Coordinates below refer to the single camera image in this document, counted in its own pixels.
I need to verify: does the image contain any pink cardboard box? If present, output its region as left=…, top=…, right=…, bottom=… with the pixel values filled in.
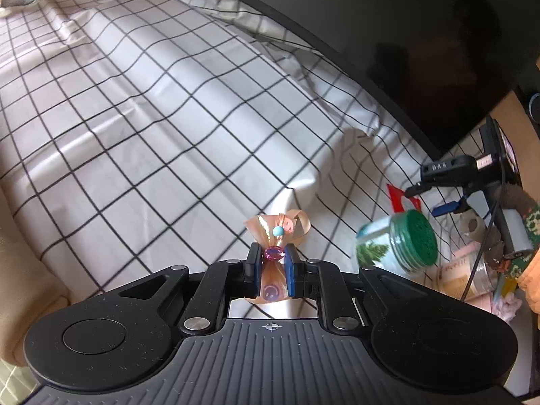
left=436, top=240, right=507, bottom=304

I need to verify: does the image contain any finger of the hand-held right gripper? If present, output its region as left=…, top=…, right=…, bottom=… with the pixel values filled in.
left=432, top=196, right=469, bottom=217
left=404, top=181, right=432, bottom=197

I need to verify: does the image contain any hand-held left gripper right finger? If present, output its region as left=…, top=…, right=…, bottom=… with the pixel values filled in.
left=285, top=245, right=423, bottom=334

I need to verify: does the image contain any person's right hand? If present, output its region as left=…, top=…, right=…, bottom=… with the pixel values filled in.
left=483, top=185, right=536, bottom=271

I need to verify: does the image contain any black computer monitor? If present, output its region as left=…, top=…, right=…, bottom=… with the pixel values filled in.
left=164, top=0, right=540, bottom=157

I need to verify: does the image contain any tree print packet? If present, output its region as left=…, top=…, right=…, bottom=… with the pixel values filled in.
left=355, top=215, right=393, bottom=267

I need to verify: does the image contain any red and white packet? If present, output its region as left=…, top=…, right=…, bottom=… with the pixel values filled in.
left=386, top=183, right=423, bottom=215

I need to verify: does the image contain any peach beaded hair bow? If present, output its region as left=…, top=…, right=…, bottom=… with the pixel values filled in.
left=244, top=210, right=311, bottom=304

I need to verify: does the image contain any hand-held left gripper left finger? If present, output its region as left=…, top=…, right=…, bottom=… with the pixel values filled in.
left=118, top=242, right=263, bottom=334

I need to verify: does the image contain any green glass jar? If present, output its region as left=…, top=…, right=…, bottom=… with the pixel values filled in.
left=388, top=210, right=440, bottom=271

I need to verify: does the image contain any pink fluffy item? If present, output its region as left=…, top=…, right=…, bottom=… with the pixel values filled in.
left=491, top=291, right=520, bottom=322

